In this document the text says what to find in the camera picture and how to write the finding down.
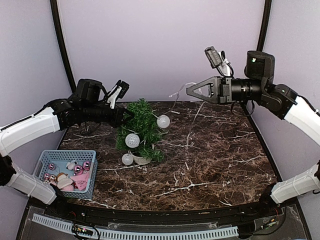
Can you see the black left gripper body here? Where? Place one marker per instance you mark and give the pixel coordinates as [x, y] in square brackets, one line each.
[91, 112]

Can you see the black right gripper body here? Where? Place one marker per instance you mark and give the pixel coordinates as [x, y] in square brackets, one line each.
[256, 87]

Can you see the small green christmas tree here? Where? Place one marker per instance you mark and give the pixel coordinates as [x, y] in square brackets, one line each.
[144, 125]

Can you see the white ball string lights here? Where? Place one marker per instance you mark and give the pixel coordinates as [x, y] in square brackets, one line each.
[163, 122]

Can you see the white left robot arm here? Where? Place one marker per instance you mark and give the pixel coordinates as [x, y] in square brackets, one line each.
[56, 115]

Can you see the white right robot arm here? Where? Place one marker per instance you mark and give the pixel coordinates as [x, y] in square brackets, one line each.
[277, 81]

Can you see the pink bauble ornaments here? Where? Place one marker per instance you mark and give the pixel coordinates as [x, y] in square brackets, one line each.
[76, 180]

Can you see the light blue plastic basket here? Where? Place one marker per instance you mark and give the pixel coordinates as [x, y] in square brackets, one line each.
[61, 157]

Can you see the white perforated cable tray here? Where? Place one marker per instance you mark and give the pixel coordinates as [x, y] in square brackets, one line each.
[99, 233]

